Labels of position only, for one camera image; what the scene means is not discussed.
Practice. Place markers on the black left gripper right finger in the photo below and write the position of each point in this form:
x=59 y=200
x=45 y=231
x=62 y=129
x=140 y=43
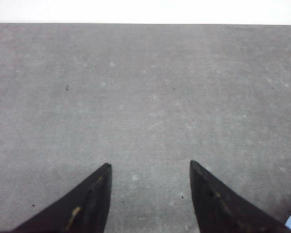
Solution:
x=218 y=209

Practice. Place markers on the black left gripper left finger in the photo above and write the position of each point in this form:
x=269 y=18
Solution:
x=84 y=209

